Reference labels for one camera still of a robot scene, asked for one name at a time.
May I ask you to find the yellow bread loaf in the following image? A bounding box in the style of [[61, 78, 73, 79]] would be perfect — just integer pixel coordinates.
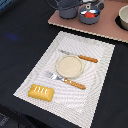
[[28, 84, 54, 102]]

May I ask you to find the red tomato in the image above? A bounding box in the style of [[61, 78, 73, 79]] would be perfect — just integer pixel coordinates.
[[85, 12, 95, 18]]

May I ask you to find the grey two-handled pot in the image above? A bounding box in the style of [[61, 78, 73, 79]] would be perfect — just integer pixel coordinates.
[[57, 0, 79, 19]]

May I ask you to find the grey saucepan with handle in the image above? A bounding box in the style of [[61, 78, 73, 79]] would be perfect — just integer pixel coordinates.
[[79, 0, 104, 25]]

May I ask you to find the beige round plate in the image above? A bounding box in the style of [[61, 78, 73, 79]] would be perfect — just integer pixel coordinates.
[[56, 55, 84, 78]]

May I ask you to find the white woven placemat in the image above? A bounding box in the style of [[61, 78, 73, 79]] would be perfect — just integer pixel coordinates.
[[14, 31, 114, 128]]

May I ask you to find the brown stove top board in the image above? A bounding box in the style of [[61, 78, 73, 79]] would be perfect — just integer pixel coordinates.
[[48, 1, 128, 43]]

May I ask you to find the beige bowl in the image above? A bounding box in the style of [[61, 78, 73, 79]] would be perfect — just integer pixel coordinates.
[[119, 5, 128, 30]]

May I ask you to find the fork with wooden handle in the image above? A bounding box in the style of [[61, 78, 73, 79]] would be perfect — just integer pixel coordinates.
[[45, 71, 86, 90]]

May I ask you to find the knife with wooden handle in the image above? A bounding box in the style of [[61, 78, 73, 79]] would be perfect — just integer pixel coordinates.
[[58, 49, 98, 63]]

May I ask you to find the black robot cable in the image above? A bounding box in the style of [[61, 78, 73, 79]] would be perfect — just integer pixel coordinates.
[[44, 0, 101, 12]]

